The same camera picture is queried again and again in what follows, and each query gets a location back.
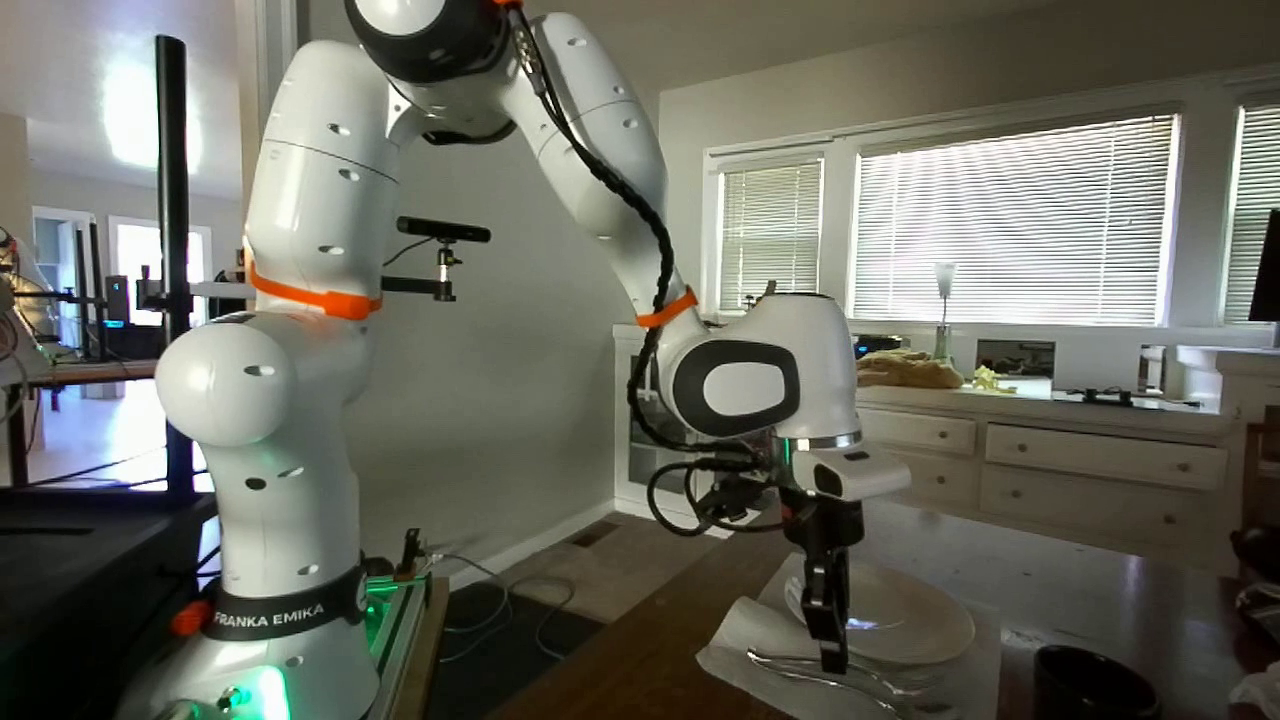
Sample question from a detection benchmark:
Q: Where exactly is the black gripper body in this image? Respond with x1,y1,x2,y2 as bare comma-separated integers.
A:
778,483,871,557

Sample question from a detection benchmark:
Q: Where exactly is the silver knife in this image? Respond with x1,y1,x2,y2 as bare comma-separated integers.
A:
738,649,935,720

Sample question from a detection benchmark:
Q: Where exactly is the black monitor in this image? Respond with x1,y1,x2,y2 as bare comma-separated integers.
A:
1247,208,1280,324

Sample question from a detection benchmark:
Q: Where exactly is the narrow window with blinds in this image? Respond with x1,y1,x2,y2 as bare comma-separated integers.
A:
717,156,828,315

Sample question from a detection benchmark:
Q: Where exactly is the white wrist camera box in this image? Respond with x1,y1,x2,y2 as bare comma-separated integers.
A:
808,449,916,509

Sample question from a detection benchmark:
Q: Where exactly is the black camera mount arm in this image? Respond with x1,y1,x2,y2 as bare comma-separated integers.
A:
376,234,467,308

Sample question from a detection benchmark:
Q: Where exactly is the white round plate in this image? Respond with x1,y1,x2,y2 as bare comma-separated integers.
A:
776,552,978,673

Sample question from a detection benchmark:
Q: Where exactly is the yellowish basket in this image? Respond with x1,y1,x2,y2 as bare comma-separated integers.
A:
857,346,968,391

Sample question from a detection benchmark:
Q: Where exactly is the black vertical pole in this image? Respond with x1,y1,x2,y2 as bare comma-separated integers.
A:
151,33,194,505

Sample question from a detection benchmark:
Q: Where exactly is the wide window with blinds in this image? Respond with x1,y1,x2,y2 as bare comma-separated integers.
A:
850,112,1183,328

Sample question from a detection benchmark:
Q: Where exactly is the orange strap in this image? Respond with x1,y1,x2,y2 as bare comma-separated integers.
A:
240,263,382,324
635,286,701,332

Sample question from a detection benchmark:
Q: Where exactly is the black mug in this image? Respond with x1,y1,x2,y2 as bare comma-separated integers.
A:
1030,644,1158,720

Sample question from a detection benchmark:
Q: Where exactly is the black floor mat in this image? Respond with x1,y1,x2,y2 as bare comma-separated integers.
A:
422,574,604,720

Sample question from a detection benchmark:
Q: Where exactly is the wooden robot mounting board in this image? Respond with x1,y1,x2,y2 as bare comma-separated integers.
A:
361,564,455,720

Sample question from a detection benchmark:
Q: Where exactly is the black stereo camera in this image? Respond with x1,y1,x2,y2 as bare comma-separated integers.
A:
391,212,497,248

